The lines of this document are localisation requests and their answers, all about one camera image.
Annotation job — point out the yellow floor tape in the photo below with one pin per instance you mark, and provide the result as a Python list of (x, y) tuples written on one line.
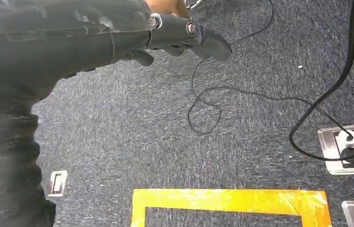
[(227, 200)]

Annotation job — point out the black plug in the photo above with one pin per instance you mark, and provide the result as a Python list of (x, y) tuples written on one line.
[(350, 155)]

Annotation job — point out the small steel floor plate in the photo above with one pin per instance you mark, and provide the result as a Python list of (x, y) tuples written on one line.
[(57, 184)]

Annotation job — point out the steel floor socket with plugs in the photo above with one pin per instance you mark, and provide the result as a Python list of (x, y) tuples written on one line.
[(327, 147)]

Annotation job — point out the white plug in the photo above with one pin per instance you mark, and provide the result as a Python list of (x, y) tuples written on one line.
[(347, 138)]

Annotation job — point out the tan rounded object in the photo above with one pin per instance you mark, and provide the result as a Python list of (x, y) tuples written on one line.
[(164, 7)]

